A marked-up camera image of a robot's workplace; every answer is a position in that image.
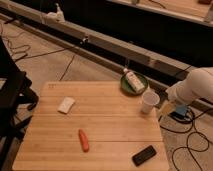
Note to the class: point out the black phone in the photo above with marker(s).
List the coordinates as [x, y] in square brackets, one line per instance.
[144, 155]

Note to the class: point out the green plate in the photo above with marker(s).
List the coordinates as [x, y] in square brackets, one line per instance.
[127, 88]

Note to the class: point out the black chair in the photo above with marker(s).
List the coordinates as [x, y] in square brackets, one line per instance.
[16, 90]

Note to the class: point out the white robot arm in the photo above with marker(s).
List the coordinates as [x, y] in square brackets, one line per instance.
[197, 84]

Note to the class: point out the white sponge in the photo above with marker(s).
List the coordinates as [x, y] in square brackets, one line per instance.
[66, 105]

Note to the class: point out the orange carrot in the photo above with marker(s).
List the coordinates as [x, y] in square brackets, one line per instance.
[83, 140]

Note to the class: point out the white bottle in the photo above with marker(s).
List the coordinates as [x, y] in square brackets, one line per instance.
[134, 81]

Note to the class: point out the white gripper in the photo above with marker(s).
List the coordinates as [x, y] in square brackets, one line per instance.
[172, 94]

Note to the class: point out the clear plastic cup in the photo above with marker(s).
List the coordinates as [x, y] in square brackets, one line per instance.
[149, 100]

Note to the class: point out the white object on rail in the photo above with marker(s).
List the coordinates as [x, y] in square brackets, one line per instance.
[58, 15]

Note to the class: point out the blue power box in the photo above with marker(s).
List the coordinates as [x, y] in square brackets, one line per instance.
[180, 112]

